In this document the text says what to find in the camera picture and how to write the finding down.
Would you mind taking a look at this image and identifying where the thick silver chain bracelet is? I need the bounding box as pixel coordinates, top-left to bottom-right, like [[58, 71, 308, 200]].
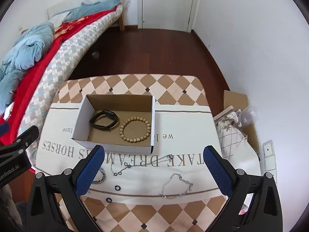
[[91, 166, 107, 185]]

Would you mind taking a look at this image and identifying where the silver link chain necklace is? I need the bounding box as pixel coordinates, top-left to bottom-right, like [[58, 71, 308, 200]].
[[161, 172, 194, 200]]

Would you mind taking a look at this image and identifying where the red white plastic bag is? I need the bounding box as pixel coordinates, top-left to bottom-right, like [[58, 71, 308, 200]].
[[239, 203, 249, 215]]

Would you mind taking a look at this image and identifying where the white power strip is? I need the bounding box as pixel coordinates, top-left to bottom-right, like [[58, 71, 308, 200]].
[[263, 140, 277, 183]]

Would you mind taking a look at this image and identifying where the floral grid patterned cloth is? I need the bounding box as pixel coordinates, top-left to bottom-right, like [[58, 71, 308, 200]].
[[213, 106, 246, 160]]

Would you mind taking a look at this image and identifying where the red blanket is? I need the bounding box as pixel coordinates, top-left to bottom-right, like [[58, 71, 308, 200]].
[[0, 7, 116, 148]]

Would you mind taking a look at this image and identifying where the clear bubble wrap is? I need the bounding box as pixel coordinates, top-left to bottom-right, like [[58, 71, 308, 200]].
[[238, 106, 258, 127]]

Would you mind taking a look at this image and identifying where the black smart band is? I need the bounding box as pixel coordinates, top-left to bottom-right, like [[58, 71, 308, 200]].
[[90, 109, 119, 131]]

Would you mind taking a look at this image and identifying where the white cardboard box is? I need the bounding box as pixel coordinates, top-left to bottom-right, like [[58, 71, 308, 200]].
[[71, 94, 155, 154]]

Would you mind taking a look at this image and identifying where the flat brown cardboard sheet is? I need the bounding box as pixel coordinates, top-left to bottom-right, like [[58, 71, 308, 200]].
[[223, 90, 260, 154]]

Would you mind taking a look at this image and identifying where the bed with checkered mattress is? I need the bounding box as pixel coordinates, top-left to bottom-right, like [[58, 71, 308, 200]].
[[0, 0, 132, 160]]

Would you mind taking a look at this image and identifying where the light blue duvet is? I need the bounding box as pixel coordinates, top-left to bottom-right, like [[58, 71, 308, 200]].
[[1, 21, 54, 114]]

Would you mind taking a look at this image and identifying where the white pillow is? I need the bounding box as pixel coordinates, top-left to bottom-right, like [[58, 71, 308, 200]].
[[49, 11, 69, 28]]

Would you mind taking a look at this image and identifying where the blue grey bedsheet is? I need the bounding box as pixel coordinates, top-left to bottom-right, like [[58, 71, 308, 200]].
[[64, 0, 121, 23]]

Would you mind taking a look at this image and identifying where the white door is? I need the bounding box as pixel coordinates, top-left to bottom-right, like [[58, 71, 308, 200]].
[[138, 0, 198, 32]]

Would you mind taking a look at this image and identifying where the thin silver pendant necklace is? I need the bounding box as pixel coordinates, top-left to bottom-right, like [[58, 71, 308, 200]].
[[109, 153, 175, 177]]

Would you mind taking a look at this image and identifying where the wooden bead bracelet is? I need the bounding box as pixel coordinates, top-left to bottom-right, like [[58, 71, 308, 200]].
[[119, 116, 153, 144]]

